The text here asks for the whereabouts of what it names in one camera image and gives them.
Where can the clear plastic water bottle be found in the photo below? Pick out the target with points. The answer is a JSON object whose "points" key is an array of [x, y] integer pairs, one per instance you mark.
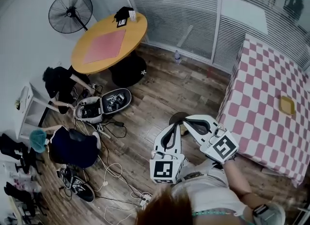
{"points": [[177, 57]]}

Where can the black power adapter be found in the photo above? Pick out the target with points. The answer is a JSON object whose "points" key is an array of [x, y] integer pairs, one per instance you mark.
{"points": [[118, 123]]}

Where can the person's right forearm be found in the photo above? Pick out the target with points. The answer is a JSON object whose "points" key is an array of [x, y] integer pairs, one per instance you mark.
{"points": [[237, 182]]}

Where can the white power strip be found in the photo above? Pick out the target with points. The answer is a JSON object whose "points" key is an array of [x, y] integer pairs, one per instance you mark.
{"points": [[144, 199], [104, 132]]}

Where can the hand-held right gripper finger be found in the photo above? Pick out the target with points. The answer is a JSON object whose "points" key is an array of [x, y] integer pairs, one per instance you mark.
{"points": [[197, 135], [203, 117]]}

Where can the glass partition with blinds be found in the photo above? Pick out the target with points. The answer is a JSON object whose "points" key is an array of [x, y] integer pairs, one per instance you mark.
{"points": [[174, 13]]}

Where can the pink white checkered tablecloth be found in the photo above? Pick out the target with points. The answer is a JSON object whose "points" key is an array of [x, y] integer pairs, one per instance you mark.
{"points": [[261, 122]]}

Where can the grey open equipment case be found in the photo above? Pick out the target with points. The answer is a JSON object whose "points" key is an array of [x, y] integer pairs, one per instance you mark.
{"points": [[92, 108]]}

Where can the white low shelf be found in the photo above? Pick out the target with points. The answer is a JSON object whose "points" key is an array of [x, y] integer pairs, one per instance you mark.
{"points": [[29, 112]]}

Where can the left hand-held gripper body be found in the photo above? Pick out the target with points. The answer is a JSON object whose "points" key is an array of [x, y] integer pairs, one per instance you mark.
{"points": [[165, 169]]}

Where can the black framed printed card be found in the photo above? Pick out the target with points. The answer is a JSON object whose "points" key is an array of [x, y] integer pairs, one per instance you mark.
{"points": [[121, 23]]}

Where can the black waist pouch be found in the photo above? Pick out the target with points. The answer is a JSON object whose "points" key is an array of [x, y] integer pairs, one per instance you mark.
{"points": [[218, 165]]}

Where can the small white card box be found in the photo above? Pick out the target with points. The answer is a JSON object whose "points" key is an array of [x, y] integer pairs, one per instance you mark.
{"points": [[132, 16]]}

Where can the black office chair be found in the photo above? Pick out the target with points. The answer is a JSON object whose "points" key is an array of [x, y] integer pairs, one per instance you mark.
{"points": [[21, 197], [14, 146]]}

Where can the teal bouffant cap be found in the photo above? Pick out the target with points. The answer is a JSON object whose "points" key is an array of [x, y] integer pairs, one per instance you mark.
{"points": [[38, 140]]}

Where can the person's white shirt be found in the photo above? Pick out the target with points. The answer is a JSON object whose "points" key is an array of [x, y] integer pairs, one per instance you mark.
{"points": [[208, 195]]}

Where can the pink square table mat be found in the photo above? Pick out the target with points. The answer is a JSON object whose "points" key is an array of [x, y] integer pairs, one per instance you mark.
{"points": [[104, 47]]}

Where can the small black pouch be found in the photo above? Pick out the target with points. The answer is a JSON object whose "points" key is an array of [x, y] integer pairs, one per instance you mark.
{"points": [[122, 12]]}

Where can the round wooden table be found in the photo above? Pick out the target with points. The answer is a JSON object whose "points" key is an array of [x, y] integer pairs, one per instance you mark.
{"points": [[138, 27]]}

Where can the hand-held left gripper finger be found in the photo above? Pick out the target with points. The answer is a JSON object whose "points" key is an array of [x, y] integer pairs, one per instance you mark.
{"points": [[178, 141], [161, 135]]}

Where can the black pedestal fan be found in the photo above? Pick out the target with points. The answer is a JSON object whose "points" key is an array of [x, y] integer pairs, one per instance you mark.
{"points": [[70, 12]]}

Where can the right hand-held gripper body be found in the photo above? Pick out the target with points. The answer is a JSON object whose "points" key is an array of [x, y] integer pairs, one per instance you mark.
{"points": [[220, 146]]}

